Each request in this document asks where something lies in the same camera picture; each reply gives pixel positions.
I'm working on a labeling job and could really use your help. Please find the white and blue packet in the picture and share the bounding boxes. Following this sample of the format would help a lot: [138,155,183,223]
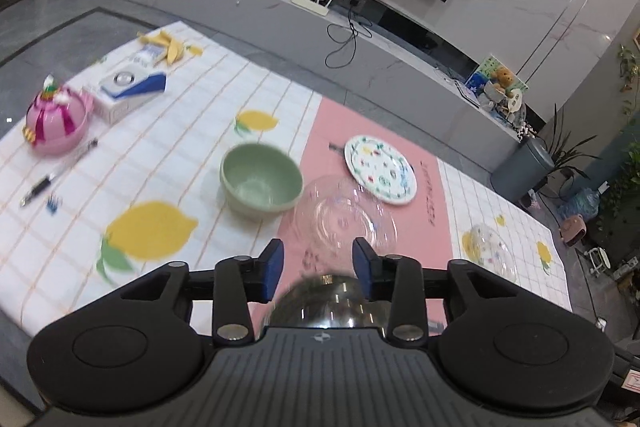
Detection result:
[117,46,166,70]

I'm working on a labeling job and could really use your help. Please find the stainless steel bowl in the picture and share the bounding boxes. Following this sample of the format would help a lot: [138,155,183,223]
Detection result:
[257,273,396,339]

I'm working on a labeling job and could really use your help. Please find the pink placemat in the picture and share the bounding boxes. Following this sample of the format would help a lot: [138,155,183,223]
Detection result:
[247,96,456,343]

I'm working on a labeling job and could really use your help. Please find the banana peel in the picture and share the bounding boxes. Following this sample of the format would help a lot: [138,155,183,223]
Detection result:
[136,31,203,65]

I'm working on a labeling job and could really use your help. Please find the black cable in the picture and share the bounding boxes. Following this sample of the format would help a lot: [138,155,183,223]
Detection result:
[326,7,373,68]

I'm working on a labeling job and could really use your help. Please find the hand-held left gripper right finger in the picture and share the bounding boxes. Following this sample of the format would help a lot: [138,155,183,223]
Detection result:
[352,238,518,342]

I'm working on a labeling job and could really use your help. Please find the white checked lemon tablecloth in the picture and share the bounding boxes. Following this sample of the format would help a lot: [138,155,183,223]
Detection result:
[0,21,573,343]

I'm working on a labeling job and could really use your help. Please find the green ceramic bowl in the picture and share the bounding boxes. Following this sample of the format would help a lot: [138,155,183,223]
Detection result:
[220,143,304,222]

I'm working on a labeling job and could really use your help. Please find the blue water bottle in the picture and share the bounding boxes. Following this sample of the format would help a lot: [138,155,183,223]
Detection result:
[557,188,601,220]

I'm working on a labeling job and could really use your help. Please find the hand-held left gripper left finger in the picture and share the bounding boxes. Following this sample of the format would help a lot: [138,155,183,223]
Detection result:
[120,239,285,348]

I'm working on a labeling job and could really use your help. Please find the grey trash bin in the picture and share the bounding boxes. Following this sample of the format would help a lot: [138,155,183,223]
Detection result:
[490,138,556,202]

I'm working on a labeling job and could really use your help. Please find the tall green potted plant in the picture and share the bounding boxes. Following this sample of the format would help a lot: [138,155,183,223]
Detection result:
[542,104,601,198]

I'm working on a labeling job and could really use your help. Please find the clear glass bowl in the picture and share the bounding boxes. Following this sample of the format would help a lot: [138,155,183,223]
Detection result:
[294,174,398,259]

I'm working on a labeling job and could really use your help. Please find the leafy green plants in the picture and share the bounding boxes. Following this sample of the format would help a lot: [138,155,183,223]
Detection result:
[600,42,640,228]

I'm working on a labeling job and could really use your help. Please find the white and blue box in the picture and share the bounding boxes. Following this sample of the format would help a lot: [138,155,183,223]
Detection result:
[82,66,167,125]

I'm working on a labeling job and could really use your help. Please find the white floral patterned plate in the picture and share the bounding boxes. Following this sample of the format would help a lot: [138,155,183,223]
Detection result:
[344,135,417,206]

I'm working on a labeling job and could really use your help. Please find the brown teddy bear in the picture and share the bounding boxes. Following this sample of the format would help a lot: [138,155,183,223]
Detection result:
[490,67,516,95]

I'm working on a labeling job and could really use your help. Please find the green picture book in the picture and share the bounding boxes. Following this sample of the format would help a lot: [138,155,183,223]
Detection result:
[470,54,528,92]

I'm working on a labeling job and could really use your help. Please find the black and silver pen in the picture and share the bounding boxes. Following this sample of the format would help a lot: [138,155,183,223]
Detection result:
[19,138,99,208]

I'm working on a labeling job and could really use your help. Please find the floral glass plate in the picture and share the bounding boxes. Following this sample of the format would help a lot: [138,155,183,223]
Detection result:
[461,223,518,284]

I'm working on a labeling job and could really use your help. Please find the white round sign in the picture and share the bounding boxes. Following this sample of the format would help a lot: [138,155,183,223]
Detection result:
[502,88,525,112]

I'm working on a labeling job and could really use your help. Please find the small pink heater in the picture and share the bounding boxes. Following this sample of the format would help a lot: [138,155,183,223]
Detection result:
[560,214,588,245]

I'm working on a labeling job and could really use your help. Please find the small white rack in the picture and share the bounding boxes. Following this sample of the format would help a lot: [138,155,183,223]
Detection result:
[585,247,612,278]

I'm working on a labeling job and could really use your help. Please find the pink toy container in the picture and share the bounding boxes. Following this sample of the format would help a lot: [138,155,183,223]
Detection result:
[21,76,95,156]

